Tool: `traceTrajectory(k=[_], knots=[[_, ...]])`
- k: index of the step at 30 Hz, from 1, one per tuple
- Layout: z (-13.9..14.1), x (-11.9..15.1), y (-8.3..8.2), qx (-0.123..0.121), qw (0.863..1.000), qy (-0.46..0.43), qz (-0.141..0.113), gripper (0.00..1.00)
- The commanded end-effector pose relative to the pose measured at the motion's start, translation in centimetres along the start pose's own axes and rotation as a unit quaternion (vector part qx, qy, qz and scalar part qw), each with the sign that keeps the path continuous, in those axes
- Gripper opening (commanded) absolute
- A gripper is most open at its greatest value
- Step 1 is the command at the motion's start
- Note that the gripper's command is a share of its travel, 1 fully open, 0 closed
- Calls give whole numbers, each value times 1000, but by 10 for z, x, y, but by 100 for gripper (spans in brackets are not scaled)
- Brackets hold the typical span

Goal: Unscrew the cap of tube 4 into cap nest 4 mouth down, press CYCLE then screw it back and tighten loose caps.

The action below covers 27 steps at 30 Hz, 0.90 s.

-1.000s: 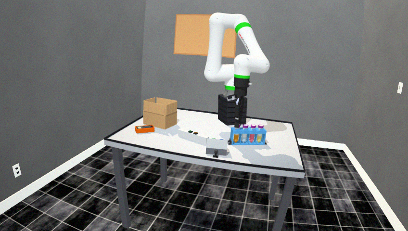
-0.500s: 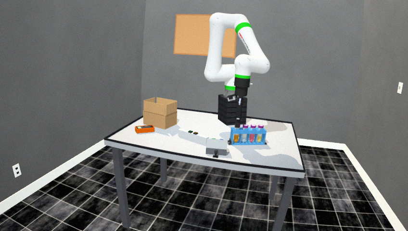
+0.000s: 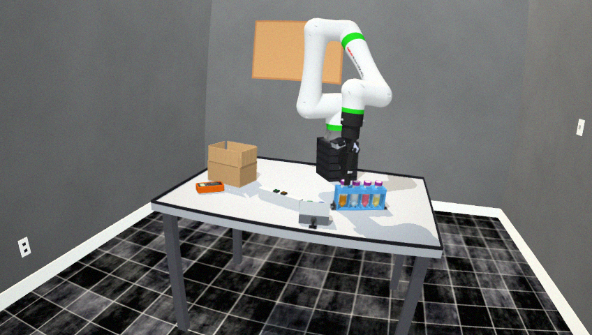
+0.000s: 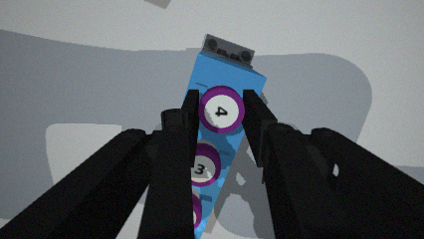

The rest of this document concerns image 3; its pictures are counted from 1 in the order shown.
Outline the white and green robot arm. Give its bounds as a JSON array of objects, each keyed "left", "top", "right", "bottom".
[{"left": 297, "top": 18, "right": 392, "bottom": 149}]

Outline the orange digital multimeter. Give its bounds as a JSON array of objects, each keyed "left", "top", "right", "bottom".
[{"left": 195, "top": 181, "right": 224, "bottom": 193}]

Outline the white button housing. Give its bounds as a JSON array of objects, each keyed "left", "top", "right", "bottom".
[{"left": 298, "top": 200, "right": 330, "bottom": 229}]

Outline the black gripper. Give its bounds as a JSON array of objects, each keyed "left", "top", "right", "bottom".
[{"left": 338, "top": 125, "right": 360, "bottom": 186}]

